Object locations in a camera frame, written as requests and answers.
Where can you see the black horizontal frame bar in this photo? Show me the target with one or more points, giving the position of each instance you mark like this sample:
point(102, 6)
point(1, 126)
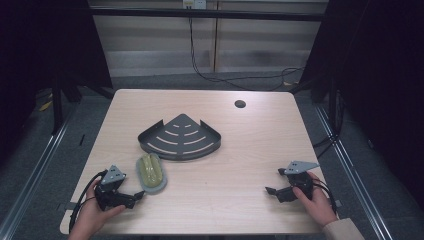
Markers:
point(206, 14)

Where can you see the dark grey corner shelf tray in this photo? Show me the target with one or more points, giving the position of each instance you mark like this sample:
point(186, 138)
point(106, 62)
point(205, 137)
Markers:
point(180, 143)

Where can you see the black curtain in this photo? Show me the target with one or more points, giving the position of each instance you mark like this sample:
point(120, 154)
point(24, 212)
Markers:
point(383, 83)
point(43, 50)

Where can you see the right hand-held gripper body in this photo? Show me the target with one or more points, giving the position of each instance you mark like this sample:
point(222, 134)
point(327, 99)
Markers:
point(301, 186)

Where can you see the yellow floor scrap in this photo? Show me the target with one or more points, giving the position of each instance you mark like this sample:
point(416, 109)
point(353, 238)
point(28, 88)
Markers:
point(46, 105)

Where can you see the round black table grommet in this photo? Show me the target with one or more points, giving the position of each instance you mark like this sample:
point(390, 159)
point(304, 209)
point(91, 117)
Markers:
point(240, 103)

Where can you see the person's left hand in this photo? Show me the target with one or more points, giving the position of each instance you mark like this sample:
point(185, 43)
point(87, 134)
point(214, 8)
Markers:
point(88, 216)

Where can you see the black metal stand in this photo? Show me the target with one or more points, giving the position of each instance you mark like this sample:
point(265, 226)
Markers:
point(57, 106)

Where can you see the white wall power outlet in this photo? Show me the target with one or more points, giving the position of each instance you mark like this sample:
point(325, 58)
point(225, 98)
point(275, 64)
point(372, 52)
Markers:
point(194, 4)

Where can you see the metal floor rail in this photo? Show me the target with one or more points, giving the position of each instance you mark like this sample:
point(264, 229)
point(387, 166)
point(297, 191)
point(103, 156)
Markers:
point(356, 180)
point(30, 176)

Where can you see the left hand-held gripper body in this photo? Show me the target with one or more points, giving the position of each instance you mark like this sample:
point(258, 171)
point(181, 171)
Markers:
point(113, 198)

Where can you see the yellow-green soap bar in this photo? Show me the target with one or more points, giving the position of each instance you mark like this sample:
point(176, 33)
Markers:
point(150, 170)

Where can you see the person's right hand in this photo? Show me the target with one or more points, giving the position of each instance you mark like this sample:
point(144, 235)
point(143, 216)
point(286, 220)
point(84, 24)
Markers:
point(316, 206)

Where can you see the small black floor strip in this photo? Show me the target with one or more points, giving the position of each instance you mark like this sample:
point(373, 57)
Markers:
point(82, 140)

